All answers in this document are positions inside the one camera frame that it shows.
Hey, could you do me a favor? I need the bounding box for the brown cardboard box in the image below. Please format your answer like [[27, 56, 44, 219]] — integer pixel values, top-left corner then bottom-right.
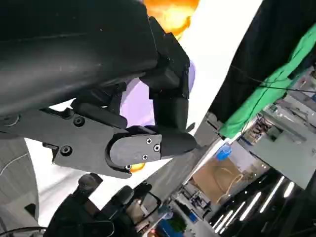
[[192, 158, 270, 206]]

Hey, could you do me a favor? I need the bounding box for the blue plastic object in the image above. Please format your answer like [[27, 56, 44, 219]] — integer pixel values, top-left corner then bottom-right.
[[215, 145, 233, 161]]

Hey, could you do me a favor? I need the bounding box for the lilac plate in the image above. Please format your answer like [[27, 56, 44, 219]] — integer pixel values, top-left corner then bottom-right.
[[119, 61, 197, 127]]

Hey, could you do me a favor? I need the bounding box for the orange white toy bread roll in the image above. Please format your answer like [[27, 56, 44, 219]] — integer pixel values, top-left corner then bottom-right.
[[142, 0, 201, 40]]

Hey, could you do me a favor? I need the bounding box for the green cloth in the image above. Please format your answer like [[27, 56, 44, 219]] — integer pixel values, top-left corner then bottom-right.
[[219, 27, 316, 139]]

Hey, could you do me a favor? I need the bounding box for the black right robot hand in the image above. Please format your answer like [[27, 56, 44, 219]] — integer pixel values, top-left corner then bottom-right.
[[46, 172, 131, 237]]

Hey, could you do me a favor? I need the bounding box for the black curtain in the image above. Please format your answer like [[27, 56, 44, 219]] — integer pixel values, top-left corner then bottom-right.
[[209, 0, 316, 124]]

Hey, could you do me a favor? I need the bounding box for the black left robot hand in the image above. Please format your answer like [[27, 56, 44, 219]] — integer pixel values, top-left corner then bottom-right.
[[0, 0, 198, 179]]

